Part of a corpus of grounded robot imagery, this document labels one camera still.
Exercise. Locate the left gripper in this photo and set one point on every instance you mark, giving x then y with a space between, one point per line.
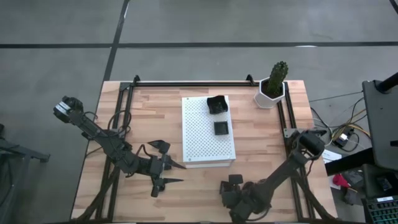
157 169

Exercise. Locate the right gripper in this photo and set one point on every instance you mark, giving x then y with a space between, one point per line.
237 197

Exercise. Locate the black teardrop plate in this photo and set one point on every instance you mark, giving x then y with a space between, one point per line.
155 144

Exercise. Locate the black wavy square plate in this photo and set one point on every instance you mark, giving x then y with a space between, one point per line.
216 105

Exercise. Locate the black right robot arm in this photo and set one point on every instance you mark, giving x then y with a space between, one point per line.
280 171

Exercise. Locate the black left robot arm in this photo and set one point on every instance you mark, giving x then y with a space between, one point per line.
105 141

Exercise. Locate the white perforated metal shelf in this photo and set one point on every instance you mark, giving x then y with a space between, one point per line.
199 143

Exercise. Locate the white hexagonal planter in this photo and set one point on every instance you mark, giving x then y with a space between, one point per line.
261 101

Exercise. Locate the white paper sheet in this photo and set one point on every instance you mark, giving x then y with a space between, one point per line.
330 155

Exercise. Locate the red object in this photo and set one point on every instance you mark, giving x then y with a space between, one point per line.
340 180

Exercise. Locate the power adapter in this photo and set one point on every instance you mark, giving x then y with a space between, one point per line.
343 139

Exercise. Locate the green cactus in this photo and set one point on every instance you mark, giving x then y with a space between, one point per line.
276 77

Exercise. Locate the backlit keyboard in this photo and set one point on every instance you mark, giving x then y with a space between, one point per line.
382 211

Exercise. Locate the grey metal stand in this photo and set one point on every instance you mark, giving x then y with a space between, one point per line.
25 153

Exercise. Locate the black pole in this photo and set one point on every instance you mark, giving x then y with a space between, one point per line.
388 83

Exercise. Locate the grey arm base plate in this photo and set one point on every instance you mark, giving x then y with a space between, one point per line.
289 132

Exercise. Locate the black aluminium frame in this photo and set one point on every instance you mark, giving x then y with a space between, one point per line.
199 84

